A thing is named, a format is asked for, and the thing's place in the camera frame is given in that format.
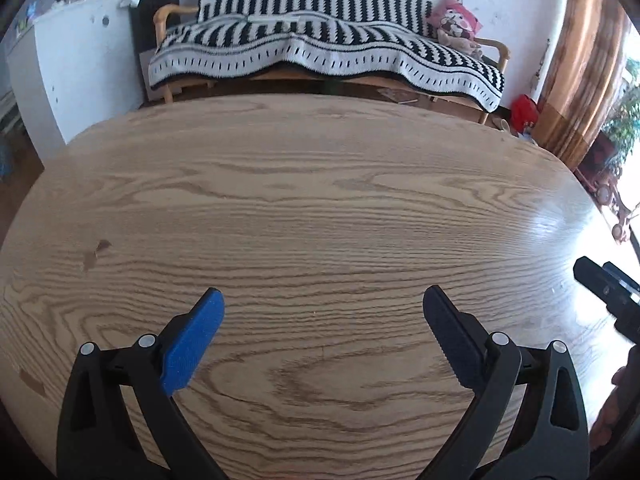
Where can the brown plush toy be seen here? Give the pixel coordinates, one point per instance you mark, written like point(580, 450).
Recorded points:
point(462, 40)

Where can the brown curtain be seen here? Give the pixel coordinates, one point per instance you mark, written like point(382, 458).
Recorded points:
point(575, 60)

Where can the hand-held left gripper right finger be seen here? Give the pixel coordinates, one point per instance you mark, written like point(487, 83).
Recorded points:
point(452, 340)

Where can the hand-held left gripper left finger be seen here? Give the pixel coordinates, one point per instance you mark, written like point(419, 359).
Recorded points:
point(192, 345)

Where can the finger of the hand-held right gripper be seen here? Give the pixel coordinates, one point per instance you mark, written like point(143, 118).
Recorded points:
point(622, 277)
point(600, 285)

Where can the green potted plant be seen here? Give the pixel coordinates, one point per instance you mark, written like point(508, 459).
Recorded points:
point(625, 110)

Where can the toy tricycle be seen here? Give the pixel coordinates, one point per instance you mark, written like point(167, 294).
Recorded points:
point(607, 195)

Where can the pink monkey plush pillow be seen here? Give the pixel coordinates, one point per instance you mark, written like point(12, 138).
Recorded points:
point(452, 12)

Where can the wooden sofa frame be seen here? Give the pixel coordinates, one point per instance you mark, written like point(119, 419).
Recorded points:
point(167, 15)

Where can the person's right hand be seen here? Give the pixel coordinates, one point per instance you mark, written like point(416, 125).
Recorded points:
point(612, 410)

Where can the white cabinet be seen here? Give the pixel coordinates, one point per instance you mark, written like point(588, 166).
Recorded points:
point(80, 65)

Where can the small cardboard piece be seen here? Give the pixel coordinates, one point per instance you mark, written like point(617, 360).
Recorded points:
point(397, 95)

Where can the black cabinet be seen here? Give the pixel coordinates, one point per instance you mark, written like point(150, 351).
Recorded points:
point(150, 20)

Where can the red bag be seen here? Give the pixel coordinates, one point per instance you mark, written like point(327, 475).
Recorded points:
point(524, 112)

